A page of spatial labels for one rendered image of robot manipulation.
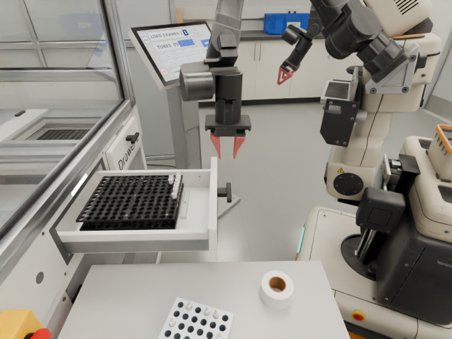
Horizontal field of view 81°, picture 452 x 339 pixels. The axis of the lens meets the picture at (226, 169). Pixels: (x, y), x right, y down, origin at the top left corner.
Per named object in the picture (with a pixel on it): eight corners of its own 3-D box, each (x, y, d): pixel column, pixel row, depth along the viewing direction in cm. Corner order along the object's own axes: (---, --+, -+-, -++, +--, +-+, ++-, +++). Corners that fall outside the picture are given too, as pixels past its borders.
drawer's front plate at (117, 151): (140, 140, 110) (136, 116, 104) (119, 181, 85) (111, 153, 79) (136, 140, 110) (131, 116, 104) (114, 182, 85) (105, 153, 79)
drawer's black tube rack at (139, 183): (184, 192, 78) (182, 174, 75) (176, 238, 63) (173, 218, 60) (109, 194, 78) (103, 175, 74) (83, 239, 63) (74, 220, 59)
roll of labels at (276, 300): (294, 288, 61) (297, 278, 59) (286, 315, 56) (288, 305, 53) (266, 276, 63) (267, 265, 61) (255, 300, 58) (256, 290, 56)
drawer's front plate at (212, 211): (217, 185, 84) (216, 155, 78) (217, 261, 60) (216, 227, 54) (212, 185, 84) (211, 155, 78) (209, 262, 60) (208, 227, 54)
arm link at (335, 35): (387, 33, 65) (370, 46, 70) (358, 3, 64) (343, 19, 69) (369, 55, 62) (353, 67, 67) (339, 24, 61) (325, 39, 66)
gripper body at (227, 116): (206, 122, 63) (205, 91, 59) (248, 122, 63) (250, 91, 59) (204, 133, 58) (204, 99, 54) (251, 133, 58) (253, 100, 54)
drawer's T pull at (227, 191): (230, 185, 71) (230, 181, 70) (231, 204, 64) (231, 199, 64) (216, 185, 71) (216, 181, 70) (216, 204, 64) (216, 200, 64)
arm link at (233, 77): (247, 68, 52) (237, 63, 56) (213, 70, 50) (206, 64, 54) (245, 103, 56) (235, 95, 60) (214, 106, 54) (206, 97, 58)
